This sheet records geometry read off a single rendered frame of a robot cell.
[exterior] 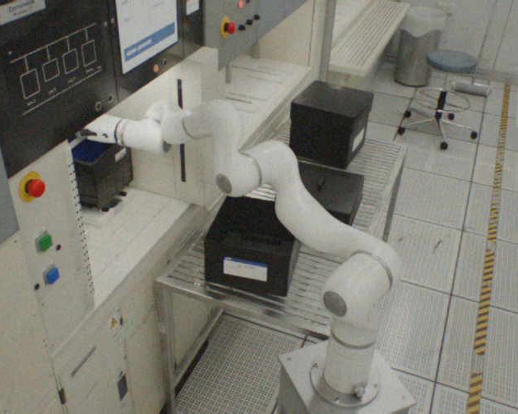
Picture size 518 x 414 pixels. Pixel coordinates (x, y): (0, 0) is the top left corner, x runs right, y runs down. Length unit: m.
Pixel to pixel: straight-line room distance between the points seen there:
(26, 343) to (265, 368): 1.38
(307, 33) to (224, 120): 1.81
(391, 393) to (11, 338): 0.96
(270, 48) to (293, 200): 2.00
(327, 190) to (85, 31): 1.14
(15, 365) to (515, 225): 3.05
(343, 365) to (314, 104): 1.27
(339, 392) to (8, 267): 0.88
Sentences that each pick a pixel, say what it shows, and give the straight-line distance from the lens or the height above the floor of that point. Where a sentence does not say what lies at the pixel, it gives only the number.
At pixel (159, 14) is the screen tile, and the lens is 1.63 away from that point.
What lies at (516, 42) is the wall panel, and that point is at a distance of 5.82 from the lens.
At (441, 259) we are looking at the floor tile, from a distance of 3.37.
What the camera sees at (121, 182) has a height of 0.97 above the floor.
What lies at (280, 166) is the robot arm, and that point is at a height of 1.29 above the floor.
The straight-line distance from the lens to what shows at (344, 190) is 2.18.
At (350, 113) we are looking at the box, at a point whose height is 1.01.
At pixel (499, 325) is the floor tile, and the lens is 3.09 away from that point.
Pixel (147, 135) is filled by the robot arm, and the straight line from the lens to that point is 1.75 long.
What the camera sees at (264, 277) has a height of 0.83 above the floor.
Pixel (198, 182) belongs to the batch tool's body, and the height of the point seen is 0.96.
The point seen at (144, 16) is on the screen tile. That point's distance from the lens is 1.56.
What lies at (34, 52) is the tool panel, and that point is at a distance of 1.24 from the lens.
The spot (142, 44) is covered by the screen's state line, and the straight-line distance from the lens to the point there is 1.57.
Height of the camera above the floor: 2.03
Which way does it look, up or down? 35 degrees down
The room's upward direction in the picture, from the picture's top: 3 degrees clockwise
